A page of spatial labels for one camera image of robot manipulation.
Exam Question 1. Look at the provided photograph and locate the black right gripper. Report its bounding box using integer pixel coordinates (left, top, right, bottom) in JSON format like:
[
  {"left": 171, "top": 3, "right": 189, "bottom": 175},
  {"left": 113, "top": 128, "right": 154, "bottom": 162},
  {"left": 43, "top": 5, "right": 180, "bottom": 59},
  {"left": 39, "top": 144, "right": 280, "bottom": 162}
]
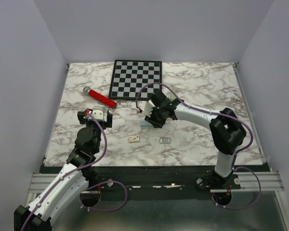
[{"left": 144, "top": 106, "right": 166, "bottom": 129}]

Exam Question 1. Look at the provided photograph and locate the light blue stapler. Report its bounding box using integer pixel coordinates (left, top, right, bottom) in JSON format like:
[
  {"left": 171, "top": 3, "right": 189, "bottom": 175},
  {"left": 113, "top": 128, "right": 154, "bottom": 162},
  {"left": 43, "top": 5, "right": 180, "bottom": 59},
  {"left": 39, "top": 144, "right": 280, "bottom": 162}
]
[{"left": 140, "top": 121, "right": 153, "bottom": 128}]

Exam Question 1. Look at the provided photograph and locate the grey staple strip tray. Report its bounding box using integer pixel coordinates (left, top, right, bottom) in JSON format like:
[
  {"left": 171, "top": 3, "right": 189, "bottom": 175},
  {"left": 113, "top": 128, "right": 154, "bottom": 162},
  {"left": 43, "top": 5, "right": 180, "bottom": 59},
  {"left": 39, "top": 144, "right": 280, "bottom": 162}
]
[{"left": 159, "top": 137, "right": 171, "bottom": 144}]

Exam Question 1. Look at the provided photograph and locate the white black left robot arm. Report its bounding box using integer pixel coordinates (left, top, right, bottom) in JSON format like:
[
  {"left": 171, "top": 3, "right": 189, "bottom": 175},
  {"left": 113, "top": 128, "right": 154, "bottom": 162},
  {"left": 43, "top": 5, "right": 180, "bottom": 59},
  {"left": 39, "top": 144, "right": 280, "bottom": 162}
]
[{"left": 14, "top": 107, "right": 112, "bottom": 231}]

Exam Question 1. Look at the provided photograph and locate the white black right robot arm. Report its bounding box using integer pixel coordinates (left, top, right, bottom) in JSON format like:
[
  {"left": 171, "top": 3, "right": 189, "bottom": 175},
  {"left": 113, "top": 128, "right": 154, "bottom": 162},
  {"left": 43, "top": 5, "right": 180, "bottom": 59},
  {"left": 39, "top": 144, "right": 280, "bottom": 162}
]
[{"left": 138, "top": 91, "right": 247, "bottom": 189}]

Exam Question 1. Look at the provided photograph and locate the red glitter toy microphone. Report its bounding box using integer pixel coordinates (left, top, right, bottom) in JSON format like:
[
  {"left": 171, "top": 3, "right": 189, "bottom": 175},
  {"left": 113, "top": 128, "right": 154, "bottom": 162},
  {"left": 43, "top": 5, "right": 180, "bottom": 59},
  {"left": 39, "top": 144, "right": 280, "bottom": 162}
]
[{"left": 83, "top": 86, "right": 117, "bottom": 109}]

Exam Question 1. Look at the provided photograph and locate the small staple box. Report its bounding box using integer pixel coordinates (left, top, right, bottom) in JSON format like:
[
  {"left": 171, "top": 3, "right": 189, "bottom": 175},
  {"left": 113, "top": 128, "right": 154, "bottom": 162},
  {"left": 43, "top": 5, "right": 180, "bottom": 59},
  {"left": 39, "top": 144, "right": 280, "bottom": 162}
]
[{"left": 128, "top": 135, "right": 140, "bottom": 143}]

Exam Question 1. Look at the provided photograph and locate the black white chessboard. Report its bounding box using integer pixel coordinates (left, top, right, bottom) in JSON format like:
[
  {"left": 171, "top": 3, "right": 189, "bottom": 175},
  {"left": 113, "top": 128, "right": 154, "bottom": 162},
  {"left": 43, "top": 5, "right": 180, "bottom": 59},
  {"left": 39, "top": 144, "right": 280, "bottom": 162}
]
[{"left": 108, "top": 60, "right": 162, "bottom": 101}]

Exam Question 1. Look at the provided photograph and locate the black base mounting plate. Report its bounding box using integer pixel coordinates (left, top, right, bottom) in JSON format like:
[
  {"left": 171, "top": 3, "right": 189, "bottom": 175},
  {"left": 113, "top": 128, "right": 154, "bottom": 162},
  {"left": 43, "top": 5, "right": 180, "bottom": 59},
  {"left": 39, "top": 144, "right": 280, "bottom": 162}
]
[{"left": 38, "top": 165, "right": 258, "bottom": 200}]

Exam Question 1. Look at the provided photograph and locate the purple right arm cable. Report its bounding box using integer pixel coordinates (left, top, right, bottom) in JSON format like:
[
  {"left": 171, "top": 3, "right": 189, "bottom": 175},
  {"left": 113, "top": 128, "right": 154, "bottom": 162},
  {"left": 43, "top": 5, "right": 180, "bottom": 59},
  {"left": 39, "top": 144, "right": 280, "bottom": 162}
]
[{"left": 136, "top": 82, "right": 262, "bottom": 209}]

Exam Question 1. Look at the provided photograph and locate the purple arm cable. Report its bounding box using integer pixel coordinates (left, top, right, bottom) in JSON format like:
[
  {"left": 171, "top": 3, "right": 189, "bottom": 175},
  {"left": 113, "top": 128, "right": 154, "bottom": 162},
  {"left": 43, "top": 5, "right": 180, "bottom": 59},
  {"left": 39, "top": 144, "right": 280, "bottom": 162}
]
[
  {"left": 20, "top": 112, "right": 128, "bottom": 231},
  {"left": 136, "top": 82, "right": 262, "bottom": 209}
]

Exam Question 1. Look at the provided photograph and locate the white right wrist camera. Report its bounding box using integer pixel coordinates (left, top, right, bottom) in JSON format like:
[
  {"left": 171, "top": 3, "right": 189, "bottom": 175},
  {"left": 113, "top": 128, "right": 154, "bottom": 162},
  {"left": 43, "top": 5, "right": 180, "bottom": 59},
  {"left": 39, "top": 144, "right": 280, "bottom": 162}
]
[{"left": 138, "top": 100, "right": 155, "bottom": 117}]

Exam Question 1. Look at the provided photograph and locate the aluminium rail left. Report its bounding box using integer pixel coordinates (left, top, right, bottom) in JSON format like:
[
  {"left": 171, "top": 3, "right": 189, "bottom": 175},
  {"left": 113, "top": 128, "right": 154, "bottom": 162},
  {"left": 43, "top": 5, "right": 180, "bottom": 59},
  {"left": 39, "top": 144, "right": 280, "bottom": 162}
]
[{"left": 29, "top": 173, "right": 100, "bottom": 194}]

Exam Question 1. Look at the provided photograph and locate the aluminium rail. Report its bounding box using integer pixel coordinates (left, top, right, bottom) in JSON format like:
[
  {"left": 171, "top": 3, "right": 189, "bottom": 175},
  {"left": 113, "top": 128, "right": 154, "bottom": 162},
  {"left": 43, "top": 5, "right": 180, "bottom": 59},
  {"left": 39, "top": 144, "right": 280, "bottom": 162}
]
[
  {"left": 29, "top": 173, "right": 100, "bottom": 194},
  {"left": 210, "top": 172, "right": 285, "bottom": 193}
]

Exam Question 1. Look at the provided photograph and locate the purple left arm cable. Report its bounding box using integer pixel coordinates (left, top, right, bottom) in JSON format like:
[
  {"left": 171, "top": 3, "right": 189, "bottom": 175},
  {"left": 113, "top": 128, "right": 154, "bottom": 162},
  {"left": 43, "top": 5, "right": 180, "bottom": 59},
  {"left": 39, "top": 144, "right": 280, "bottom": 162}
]
[{"left": 20, "top": 112, "right": 128, "bottom": 231}]

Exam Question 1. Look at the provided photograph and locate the aluminium rail right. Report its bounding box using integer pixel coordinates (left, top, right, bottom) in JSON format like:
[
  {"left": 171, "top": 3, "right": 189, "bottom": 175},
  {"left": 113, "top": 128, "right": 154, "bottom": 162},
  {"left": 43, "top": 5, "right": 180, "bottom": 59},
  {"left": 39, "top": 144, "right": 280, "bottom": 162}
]
[{"left": 210, "top": 172, "right": 285, "bottom": 193}]

